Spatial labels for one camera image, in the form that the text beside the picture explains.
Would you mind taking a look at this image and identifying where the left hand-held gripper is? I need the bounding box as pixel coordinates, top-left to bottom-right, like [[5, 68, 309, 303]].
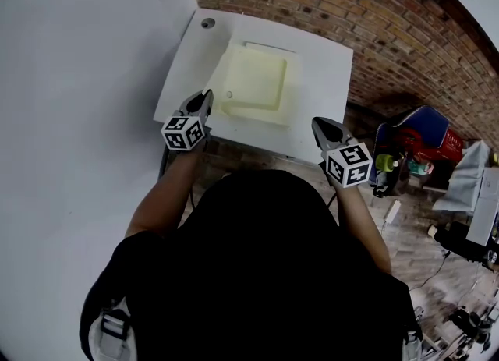
[[160, 88, 215, 154]]

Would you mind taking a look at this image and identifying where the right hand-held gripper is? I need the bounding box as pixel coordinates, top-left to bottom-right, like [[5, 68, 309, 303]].
[[311, 116, 373, 189]]

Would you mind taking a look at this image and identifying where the person's left forearm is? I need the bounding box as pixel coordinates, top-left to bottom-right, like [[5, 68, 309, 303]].
[[125, 148, 204, 238]]

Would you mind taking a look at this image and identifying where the person's right forearm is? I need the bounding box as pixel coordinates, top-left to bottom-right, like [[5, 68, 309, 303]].
[[334, 183, 393, 275]]

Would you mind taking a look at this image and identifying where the green bottle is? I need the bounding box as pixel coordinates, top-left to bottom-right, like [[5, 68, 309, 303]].
[[374, 153, 401, 172]]

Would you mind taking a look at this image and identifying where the black bag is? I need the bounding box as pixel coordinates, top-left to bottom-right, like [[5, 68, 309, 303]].
[[371, 152, 411, 199]]

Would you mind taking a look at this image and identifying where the teal bottle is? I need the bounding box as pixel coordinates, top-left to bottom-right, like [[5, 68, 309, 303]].
[[406, 160, 435, 177]]

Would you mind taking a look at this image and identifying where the white power adapter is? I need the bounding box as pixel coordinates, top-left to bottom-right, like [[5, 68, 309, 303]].
[[385, 199, 403, 225]]

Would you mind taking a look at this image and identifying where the blue chair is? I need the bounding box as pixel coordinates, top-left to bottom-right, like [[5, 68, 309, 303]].
[[373, 105, 450, 189]]

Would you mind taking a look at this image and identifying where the red bag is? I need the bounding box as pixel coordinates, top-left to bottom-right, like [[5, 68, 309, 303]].
[[397, 126, 465, 162]]

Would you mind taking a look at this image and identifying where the pale grey cloth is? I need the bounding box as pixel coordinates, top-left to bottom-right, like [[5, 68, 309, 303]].
[[431, 141, 490, 213]]

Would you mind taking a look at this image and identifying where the person in dark clothing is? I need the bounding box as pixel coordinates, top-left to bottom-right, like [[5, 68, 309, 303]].
[[80, 169, 423, 361]]

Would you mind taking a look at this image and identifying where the white box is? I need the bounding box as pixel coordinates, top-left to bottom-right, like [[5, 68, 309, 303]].
[[465, 167, 499, 248]]

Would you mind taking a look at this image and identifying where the pile of cables and tools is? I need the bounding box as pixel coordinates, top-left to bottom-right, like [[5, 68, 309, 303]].
[[412, 296, 499, 361]]

